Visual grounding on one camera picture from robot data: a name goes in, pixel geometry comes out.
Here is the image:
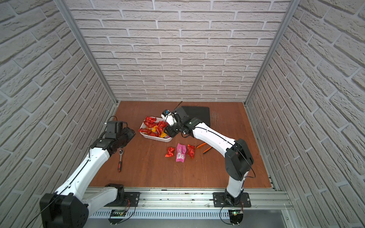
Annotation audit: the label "red tea bag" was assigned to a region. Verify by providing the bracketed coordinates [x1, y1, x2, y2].
[187, 144, 196, 159]
[165, 147, 175, 157]

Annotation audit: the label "pink tea bag packet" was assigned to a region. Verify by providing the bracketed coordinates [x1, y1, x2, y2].
[176, 143, 187, 162]

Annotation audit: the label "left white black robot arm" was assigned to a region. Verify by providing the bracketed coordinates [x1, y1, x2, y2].
[40, 121, 136, 228]

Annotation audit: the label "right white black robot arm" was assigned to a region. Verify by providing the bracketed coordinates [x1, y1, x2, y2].
[161, 107, 254, 205]

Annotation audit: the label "yellow tea bag in box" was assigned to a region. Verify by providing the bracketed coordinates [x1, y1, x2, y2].
[150, 125, 169, 138]

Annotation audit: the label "white plastic storage box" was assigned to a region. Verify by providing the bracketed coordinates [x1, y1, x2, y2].
[139, 116, 172, 143]

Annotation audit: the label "black plastic tool case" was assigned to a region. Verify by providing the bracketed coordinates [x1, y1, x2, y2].
[182, 106, 211, 127]

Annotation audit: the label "left controller board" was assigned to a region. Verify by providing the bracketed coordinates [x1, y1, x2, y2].
[108, 210, 128, 225]

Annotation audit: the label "controller board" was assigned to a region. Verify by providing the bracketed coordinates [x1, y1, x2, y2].
[108, 210, 128, 225]
[228, 210, 244, 226]

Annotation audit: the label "right controller board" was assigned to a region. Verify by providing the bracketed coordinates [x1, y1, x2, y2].
[228, 210, 244, 226]

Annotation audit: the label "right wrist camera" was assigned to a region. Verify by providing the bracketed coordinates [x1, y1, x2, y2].
[161, 110, 177, 126]

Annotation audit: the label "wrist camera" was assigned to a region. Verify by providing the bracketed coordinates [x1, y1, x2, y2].
[161, 110, 177, 126]
[106, 121, 128, 134]

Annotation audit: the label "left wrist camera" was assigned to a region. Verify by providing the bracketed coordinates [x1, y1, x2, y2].
[106, 121, 128, 134]

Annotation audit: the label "red handled ratchet wrench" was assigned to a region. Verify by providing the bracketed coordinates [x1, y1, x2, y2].
[118, 148, 124, 173]

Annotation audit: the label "orange handled pliers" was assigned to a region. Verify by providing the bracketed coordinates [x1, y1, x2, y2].
[196, 142, 212, 154]

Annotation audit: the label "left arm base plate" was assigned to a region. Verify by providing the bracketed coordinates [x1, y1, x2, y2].
[105, 192, 141, 207]

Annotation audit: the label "aluminium front rail frame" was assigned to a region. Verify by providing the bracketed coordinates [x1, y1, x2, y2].
[89, 187, 294, 222]

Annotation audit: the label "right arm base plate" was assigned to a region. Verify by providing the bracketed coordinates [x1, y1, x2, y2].
[213, 192, 252, 208]

